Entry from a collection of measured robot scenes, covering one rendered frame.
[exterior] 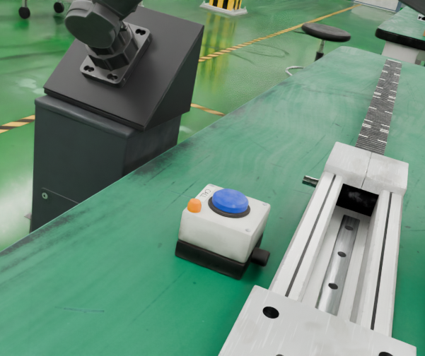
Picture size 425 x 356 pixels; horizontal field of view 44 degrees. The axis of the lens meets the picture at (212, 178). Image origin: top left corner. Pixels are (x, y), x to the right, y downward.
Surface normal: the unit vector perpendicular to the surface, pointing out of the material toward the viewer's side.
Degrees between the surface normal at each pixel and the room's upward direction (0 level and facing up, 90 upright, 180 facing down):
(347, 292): 0
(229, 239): 90
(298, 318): 0
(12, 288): 0
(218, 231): 90
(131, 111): 44
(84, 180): 90
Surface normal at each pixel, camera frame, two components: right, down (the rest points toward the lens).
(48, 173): -0.42, 0.34
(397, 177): 0.18, -0.87
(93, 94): -0.18, -0.40
